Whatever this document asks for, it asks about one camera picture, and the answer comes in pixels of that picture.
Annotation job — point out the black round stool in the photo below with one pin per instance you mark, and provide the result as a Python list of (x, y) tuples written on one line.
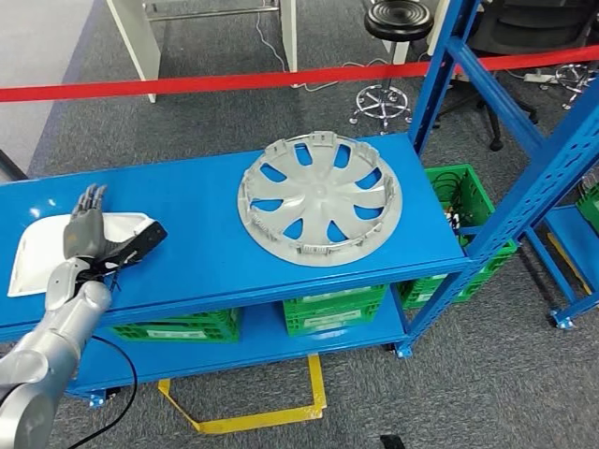
[(397, 21)]

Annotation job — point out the white desk frame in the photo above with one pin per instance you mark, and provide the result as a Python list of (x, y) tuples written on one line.
[(136, 43)]

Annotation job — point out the white curved plastic car part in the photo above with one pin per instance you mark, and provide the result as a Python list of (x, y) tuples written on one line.
[(37, 254)]

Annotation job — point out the small black floor object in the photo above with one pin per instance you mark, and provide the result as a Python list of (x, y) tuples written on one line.
[(392, 442)]

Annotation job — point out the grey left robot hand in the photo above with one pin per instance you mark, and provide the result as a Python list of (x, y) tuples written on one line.
[(84, 232)]

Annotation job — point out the silver plastic wheel cover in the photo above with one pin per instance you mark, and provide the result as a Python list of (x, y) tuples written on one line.
[(322, 204)]

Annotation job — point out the black office chair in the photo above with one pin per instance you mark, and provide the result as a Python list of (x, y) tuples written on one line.
[(524, 28)]

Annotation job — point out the red barrier belt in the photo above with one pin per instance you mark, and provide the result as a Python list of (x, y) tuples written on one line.
[(234, 80)]

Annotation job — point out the chrome star chair base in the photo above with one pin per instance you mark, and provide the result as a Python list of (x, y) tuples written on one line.
[(575, 77)]

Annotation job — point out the white power strip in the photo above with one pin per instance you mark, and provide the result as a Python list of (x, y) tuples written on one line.
[(538, 78)]

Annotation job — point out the yellow floor tape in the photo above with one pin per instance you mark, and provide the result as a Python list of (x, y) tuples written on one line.
[(569, 263), (318, 384)]

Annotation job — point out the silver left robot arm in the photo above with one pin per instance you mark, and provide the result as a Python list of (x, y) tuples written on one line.
[(47, 359)]

